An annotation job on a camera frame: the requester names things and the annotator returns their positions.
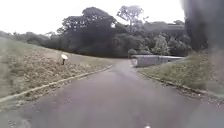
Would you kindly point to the dark wood of trees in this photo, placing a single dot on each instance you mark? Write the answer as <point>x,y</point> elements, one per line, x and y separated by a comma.
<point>106,36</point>

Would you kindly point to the grey asphalt path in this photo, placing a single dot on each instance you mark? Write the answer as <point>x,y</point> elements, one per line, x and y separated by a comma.
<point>116,100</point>

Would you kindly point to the concrete kerb with gravel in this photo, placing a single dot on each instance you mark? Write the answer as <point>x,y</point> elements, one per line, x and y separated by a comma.
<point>173,85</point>

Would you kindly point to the pale concrete kerb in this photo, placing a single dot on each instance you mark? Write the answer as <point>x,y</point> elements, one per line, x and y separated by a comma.
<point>50,85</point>

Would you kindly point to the grass verge with leaves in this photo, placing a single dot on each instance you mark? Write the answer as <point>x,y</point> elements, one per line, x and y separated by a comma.
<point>186,71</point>

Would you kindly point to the leaf-strewn grass slope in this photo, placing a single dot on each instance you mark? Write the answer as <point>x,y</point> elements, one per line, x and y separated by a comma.
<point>26,66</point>

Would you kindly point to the large dark tree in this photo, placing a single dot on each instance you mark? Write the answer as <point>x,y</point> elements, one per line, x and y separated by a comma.
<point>203,23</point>

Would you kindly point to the grey concrete wall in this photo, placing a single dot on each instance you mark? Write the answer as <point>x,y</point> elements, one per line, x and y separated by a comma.
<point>150,60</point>

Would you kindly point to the small white marker post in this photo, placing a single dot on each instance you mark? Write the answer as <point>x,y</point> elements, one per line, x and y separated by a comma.
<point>63,58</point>

